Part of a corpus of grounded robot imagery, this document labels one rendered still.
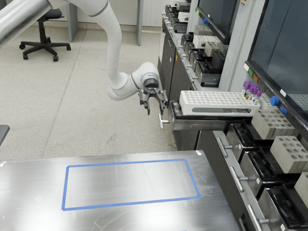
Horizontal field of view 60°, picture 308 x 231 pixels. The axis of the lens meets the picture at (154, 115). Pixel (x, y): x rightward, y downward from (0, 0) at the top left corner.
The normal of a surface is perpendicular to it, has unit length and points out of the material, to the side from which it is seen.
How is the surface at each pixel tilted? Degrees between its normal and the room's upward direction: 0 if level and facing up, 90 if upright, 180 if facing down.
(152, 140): 0
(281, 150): 90
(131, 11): 90
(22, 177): 0
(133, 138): 0
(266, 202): 90
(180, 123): 90
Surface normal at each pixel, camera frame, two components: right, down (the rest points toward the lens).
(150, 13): 0.10, 0.58
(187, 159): 0.09, -0.82
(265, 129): -0.99, -0.01
